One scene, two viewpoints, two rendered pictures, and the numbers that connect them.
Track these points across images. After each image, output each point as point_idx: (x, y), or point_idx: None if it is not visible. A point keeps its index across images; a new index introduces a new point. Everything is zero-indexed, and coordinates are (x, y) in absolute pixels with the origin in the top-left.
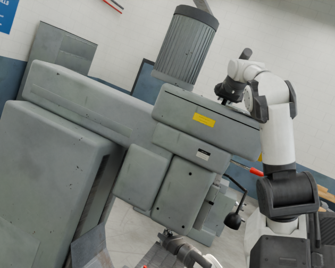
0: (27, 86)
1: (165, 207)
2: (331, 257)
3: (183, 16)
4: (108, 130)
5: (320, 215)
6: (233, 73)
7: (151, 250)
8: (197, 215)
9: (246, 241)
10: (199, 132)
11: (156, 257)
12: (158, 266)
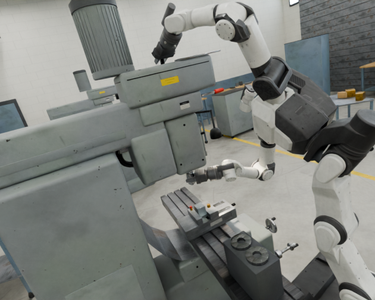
0: None
1: (184, 159)
2: (309, 91)
3: (89, 7)
4: (104, 146)
5: None
6: (182, 25)
7: (167, 202)
8: None
9: (270, 121)
10: (172, 92)
11: (174, 202)
12: (183, 204)
